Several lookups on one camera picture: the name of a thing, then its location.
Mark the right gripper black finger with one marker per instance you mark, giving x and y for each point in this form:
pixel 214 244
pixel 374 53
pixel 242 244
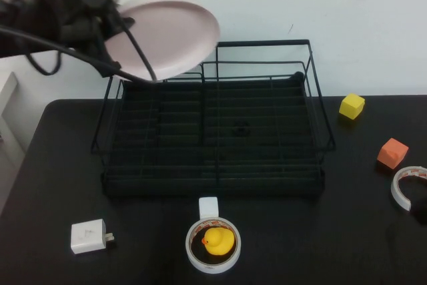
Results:
pixel 420 211

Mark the pink round plate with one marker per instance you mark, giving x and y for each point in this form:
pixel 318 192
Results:
pixel 173 31

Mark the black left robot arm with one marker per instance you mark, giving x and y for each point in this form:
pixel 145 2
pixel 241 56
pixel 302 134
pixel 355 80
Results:
pixel 30 18

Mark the white tape roll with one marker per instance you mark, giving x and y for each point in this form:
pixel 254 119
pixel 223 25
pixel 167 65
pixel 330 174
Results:
pixel 213 267
pixel 398 195

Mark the orange cube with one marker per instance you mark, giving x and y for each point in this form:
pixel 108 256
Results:
pixel 390 155

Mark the yellow cube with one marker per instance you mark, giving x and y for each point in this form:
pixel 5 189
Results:
pixel 350 106

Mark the white side cabinet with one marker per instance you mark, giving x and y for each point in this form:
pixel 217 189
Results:
pixel 6 104

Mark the yellow rubber duck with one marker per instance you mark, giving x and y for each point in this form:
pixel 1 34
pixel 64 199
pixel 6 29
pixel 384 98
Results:
pixel 218 241

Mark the small white block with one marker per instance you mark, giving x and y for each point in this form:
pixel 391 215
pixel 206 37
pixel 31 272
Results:
pixel 208 206

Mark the white USB wall charger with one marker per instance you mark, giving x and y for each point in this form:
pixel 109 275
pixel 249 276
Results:
pixel 86 236

